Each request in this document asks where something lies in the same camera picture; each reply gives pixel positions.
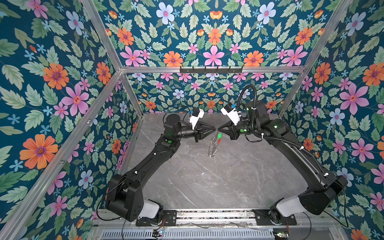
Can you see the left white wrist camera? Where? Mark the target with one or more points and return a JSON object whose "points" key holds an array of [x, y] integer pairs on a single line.
{"points": [[196, 114]]}

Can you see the metal key organizer red handle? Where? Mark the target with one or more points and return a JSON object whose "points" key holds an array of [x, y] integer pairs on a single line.
{"points": [[214, 145]]}

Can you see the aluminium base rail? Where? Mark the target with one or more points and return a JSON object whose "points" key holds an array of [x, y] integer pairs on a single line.
{"points": [[199, 218]]}

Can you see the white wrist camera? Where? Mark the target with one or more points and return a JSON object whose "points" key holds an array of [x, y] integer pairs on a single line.
{"points": [[231, 112], [196, 114]]}

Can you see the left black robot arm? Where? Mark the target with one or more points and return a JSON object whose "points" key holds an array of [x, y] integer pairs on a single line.
{"points": [[125, 196]]}

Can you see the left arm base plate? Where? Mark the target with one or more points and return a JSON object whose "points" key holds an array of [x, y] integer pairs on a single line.
{"points": [[163, 218]]}

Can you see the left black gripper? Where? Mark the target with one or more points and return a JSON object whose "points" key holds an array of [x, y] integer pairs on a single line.
{"points": [[198, 132]]}

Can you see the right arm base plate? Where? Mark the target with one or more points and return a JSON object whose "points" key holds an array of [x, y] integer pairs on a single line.
{"points": [[267, 217]]}

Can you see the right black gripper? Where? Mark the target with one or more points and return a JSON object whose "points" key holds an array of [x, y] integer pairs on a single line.
{"points": [[233, 135]]}

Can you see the black hook rail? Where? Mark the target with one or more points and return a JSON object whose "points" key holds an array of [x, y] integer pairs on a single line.
{"points": [[211, 70]]}

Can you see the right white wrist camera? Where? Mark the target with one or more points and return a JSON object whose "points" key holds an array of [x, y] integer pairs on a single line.
{"points": [[231, 112]]}

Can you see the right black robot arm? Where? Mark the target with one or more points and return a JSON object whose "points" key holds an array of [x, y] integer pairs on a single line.
{"points": [[252, 118]]}

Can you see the white perforated cable duct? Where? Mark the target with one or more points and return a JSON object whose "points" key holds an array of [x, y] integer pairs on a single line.
{"points": [[188, 234]]}

